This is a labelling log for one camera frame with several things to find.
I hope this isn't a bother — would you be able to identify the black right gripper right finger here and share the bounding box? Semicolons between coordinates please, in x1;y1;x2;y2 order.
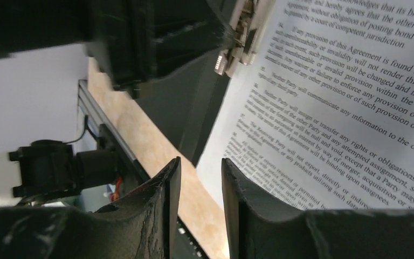
221;158;414;258

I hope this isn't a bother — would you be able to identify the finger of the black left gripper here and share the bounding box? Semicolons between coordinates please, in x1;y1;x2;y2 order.
87;1;234;99

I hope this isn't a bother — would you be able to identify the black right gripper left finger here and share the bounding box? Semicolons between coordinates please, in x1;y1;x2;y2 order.
0;157;182;258

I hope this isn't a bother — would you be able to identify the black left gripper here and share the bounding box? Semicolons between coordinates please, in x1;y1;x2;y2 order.
0;1;129;59

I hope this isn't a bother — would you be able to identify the silver folder binder clip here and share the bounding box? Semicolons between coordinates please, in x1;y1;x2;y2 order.
214;0;276;77

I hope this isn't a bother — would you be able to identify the white printed paper stack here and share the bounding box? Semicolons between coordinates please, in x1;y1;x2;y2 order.
196;1;414;209

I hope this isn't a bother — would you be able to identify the teal and black file folder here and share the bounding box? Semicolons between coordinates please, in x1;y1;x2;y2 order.
136;54;229;165

